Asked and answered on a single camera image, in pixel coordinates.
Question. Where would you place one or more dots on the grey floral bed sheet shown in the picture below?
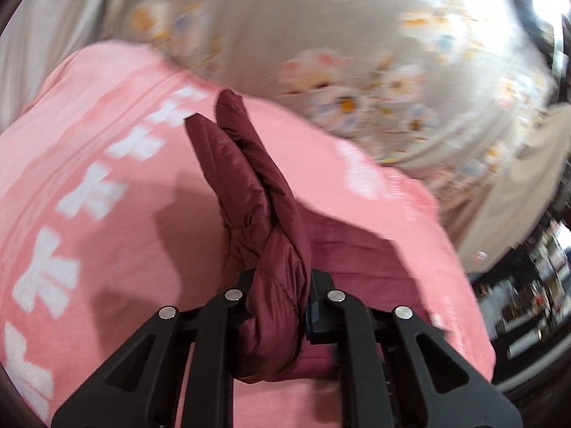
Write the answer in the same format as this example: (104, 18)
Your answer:
(339, 49)

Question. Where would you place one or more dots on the pink printed blanket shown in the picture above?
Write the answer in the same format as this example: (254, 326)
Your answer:
(111, 214)

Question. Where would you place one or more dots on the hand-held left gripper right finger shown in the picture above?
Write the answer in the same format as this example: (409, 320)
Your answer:
(352, 334)

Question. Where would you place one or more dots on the cluttered dark shelves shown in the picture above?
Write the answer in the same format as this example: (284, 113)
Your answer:
(535, 298)

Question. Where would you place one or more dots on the beige cloth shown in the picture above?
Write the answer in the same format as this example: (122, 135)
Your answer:
(517, 196)

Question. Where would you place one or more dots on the maroon puffer jacket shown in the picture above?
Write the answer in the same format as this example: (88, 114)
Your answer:
(263, 232)

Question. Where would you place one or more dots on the silver satin curtain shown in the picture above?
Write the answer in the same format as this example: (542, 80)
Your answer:
(58, 31)

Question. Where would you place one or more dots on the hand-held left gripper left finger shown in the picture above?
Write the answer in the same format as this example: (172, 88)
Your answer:
(218, 330)

